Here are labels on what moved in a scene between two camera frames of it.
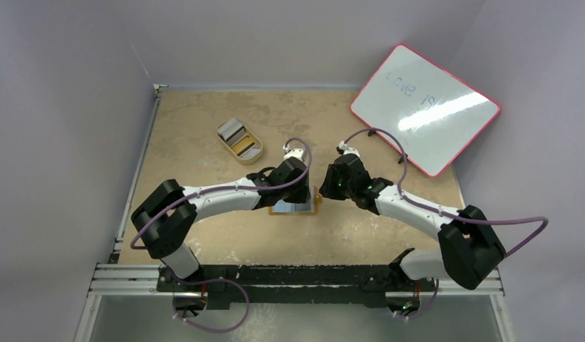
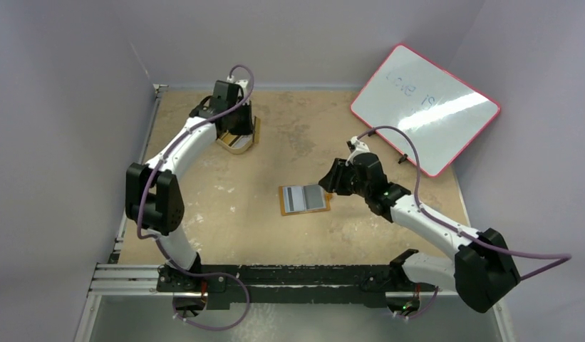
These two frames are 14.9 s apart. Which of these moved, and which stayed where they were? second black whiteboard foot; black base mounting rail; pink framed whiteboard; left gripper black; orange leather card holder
Moved: orange leather card holder; left gripper black
Stayed: pink framed whiteboard; black base mounting rail; second black whiteboard foot
